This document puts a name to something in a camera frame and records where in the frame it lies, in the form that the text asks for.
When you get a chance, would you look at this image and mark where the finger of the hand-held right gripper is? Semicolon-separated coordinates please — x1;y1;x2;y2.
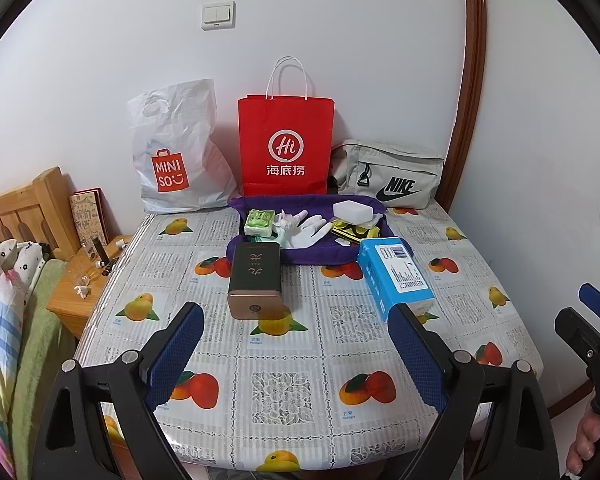
555;307;600;361
580;282;600;331

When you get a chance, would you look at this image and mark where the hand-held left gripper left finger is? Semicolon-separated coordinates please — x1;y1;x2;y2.
30;302;204;480

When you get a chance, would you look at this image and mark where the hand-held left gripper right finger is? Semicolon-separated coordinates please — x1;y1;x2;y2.
389;304;561;480

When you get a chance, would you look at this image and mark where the yellow pouch with black straps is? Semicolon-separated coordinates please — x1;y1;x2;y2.
330;219;381;248

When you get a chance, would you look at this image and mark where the purple fabric storage basket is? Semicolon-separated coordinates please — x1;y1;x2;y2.
227;192;401;266

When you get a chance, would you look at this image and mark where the green snack packet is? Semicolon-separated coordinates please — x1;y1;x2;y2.
244;209;277;237

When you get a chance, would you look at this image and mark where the person's right hand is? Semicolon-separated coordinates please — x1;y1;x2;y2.
566;404;600;476

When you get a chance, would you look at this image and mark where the blue tissue box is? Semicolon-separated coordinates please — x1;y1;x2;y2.
357;239;436;323

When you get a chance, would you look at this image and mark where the wooden nightstand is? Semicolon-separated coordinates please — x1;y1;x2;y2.
46;235;133;341

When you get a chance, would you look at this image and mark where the dark green gold box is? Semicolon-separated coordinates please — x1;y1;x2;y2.
227;244;291;320

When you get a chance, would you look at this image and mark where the green blanket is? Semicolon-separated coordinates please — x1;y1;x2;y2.
10;259;78;431

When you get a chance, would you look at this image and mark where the illustrated brown book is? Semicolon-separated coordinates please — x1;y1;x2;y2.
69;189;110;251

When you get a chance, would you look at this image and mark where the white spotted plush toy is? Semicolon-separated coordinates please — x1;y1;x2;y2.
0;239;52;306

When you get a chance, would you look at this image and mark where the grey waist bag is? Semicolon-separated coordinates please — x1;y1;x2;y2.
330;139;445;208

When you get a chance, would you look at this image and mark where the white plastic shopping bag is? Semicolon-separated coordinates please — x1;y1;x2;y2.
126;79;238;213

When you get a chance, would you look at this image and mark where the wooden bed headboard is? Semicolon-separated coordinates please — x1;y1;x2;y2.
0;166;78;261

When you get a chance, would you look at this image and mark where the red paper shopping bag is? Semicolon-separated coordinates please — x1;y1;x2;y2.
237;56;335;197

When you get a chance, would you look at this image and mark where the brown wooden door frame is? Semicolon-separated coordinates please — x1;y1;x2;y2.
437;0;488;211

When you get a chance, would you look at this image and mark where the white wall light switch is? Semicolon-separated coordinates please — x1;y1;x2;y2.
201;2;236;31

